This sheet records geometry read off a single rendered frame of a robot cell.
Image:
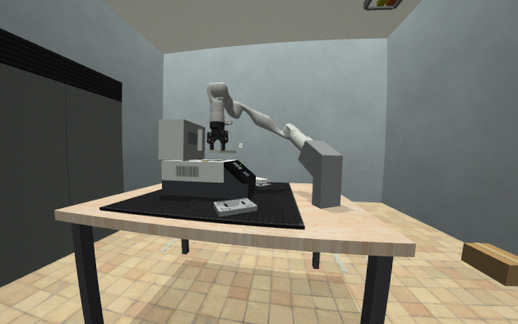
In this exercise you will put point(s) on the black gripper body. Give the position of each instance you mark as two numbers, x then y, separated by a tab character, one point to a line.
217	127

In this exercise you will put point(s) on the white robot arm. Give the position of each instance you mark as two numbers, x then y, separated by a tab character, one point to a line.
235	109

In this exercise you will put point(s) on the white thermal cycler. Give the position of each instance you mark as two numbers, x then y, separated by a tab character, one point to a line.
183	177

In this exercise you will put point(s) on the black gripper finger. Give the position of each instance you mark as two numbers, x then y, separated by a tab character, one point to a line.
212	141
225	135

